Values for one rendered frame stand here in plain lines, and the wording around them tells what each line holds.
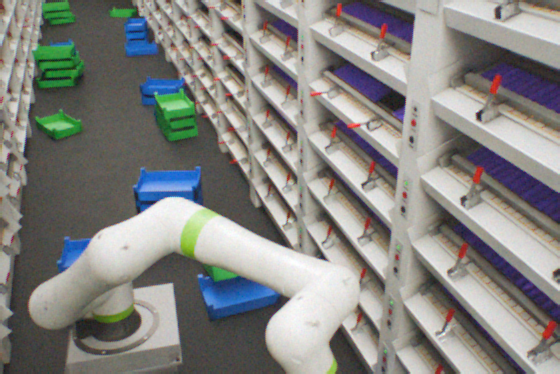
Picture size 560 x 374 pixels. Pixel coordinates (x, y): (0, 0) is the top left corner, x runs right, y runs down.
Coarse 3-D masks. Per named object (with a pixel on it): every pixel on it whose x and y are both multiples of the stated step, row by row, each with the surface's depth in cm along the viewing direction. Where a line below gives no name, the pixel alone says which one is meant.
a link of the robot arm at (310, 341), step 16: (288, 304) 98; (304, 304) 96; (320, 304) 97; (272, 320) 95; (288, 320) 93; (304, 320) 93; (320, 320) 95; (336, 320) 98; (272, 336) 93; (288, 336) 92; (304, 336) 92; (320, 336) 94; (272, 352) 94; (288, 352) 92; (304, 352) 92; (320, 352) 94; (288, 368) 94; (304, 368) 93; (320, 368) 95; (336, 368) 98
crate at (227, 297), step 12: (240, 276) 233; (204, 288) 229; (216, 288) 229; (228, 288) 229; (240, 288) 229; (252, 288) 229; (264, 288) 229; (204, 300) 218; (216, 300) 223; (228, 300) 223; (240, 300) 223; (252, 300) 216; (264, 300) 218; (276, 300) 221; (216, 312) 212; (228, 312) 214; (240, 312) 217
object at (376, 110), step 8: (328, 72) 180; (328, 80) 179; (336, 80) 174; (344, 88) 168; (352, 88) 166; (352, 96) 165; (360, 96) 161; (352, 104) 162; (368, 104) 156; (376, 112) 152; (384, 112) 150; (384, 120) 149; (392, 120) 145; (384, 128) 147; (400, 128) 141; (400, 136) 141
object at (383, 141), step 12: (324, 60) 182; (336, 60) 184; (348, 60) 185; (312, 72) 182; (312, 84) 183; (324, 84) 180; (324, 96) 174; (336, 108) 166; (348, 108) 163; (360, 108) 160; (348, 120) 161; (360, 120) 155; (360, 132) 155; (372, 132) 148; (384, 132) 146; (372, 144) 150; (384, 144) 142; (396, 144) 133; (396, 156) 137
